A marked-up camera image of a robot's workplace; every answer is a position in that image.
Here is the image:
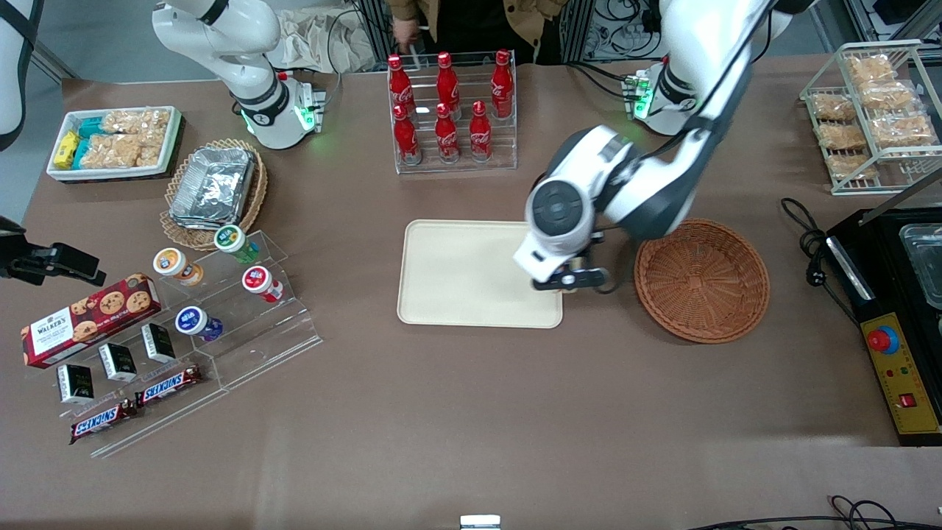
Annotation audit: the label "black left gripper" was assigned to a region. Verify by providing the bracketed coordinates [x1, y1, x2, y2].
[531, 253, 587, 294]

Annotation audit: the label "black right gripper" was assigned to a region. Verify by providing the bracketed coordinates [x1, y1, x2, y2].
[0, 217, 106, 288]

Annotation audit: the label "cream rectangular serving tray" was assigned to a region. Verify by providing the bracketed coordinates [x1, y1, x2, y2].
[397, 219, 564, 329]

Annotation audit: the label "round brown wicker basket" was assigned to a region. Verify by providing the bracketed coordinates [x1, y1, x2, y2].
[634, 219, 771, 345]

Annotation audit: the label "white rectangular snack tray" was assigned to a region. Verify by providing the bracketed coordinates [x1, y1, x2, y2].
[46, 106, 183, 183]

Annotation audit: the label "oval wicker basket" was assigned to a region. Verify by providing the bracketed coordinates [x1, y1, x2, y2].
[160, 138, 269, 252]

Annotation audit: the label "red Walkers cookie box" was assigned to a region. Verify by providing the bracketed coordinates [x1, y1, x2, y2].
[21, 273, 163, 369]

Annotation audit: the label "orange lid yogurt bottle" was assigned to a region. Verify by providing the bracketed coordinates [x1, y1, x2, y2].
[153, 248, 205, 288]

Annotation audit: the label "small black white box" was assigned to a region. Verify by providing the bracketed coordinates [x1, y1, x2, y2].
[141, 323, 177, 364]
[57, 364, 96, 404]
[99, 343, 139, 383]

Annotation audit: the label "yellow snack packet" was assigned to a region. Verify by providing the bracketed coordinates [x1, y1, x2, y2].
[53, 131, 80, 169]

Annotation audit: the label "bagged rice cracker pack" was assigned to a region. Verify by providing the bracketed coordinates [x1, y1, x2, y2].
[102, 109, 171, 139]
[846, 55, 896, 84]
[859, 80, 918, 112]
[78, 132, 164, 169]
[827, 152, 879, 182]
[811, 93, 857, 121]
[871, 113, 938, 149]
[818, 122, 868, 151]

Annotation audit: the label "blue lid yogurt bottle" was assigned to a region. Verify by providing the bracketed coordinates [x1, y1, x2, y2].
[175, 305, 224, 343]

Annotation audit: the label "clear acrylic bottle rack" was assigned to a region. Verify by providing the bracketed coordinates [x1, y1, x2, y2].
[387, 50, 518, 175]

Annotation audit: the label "Snickers chocolate bar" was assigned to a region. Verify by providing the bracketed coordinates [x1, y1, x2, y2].
[70, 400, 139, 445]
[135, 364, 203, 408]

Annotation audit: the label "stack of foil trays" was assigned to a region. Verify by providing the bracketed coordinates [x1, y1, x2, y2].
[169, 146, 256, 230]

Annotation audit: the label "green lid yogurt bottle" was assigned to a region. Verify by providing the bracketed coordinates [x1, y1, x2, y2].
[214, 225, 261, 265]

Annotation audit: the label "red cola bottle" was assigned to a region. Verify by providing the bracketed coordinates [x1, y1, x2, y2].
[491, 49, 514, 119]
[388, 54, 416, 119]
[469, 101, 493, 163]
[436, 52, 461, 117]
[392, 105, 422, 166]
[434, 103, 461, 164]

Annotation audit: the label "red lid yogurt bottle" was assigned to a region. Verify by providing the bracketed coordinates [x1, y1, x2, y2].
[242, 266, 285, 304]

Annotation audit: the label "clear acrylic tiered stand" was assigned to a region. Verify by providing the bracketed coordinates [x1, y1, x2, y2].
[22, 230, 323, 459]

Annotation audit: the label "standing person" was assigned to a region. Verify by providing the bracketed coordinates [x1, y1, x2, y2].
[389, 0, 572, 66]

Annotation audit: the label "black countertop appliance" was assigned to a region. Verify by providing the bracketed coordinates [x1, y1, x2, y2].
[826, 208, 942, 448]

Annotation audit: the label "red emergency stop button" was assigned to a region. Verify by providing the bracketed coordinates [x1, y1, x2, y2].
[867, 326, 901, 356]

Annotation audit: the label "crumpled beige cloth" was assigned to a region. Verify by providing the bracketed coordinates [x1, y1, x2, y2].
[282, 6, 378, 74]

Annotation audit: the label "grey metal bar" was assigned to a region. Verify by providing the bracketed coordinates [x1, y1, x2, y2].
[859, 166, 942, 226]

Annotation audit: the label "yellow control box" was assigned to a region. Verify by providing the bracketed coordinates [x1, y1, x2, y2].
[860, 313, 942, 437]

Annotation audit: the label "clear glass container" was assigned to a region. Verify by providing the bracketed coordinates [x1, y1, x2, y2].
[902, 225, 942, 310]

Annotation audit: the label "black cables at arm base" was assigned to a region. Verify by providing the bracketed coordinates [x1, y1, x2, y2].
[565, 60, 635, 101]

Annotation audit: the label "white wire rack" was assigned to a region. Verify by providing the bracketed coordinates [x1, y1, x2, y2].
[799, 40, 942, 197]

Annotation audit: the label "black cable on table edge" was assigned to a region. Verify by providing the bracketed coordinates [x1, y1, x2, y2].
[688, 495, 942, 530]

